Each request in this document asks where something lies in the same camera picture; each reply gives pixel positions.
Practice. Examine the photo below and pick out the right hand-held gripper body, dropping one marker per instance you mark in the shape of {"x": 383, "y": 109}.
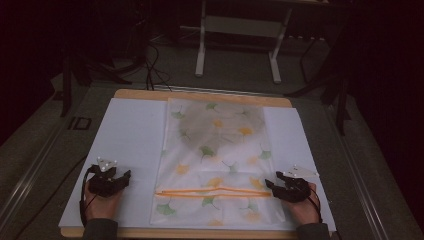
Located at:
{"x": 296, "y": 188}

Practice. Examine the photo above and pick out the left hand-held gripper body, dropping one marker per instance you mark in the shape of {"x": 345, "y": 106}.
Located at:
{"x": 103, "y": 184}

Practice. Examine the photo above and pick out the floral mesh laundry bag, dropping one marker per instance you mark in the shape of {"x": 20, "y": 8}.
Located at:
{"x": 216, "y": 166}

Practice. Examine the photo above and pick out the person's left hand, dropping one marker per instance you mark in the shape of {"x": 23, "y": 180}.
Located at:
{"x": 101, "y": 206}

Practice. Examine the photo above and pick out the person's right hand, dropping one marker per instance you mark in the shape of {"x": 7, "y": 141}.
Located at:
{"x": 305, "y": 210}

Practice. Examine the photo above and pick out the white table mat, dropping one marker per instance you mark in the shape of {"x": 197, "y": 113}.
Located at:
{"x": 133, "y": 140}

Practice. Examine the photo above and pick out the black metal stand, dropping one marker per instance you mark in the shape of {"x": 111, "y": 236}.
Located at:
{"x": 333, "y": 83}
{"x": 80, "y": 66}

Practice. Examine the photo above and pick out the metal floor rail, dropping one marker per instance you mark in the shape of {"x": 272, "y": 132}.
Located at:
{"x": 356, "y": 173}
{"x": 30, "y": 173}

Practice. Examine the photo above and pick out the white metal table frame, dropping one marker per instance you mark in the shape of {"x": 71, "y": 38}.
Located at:
{"x": 240, "y": 26}

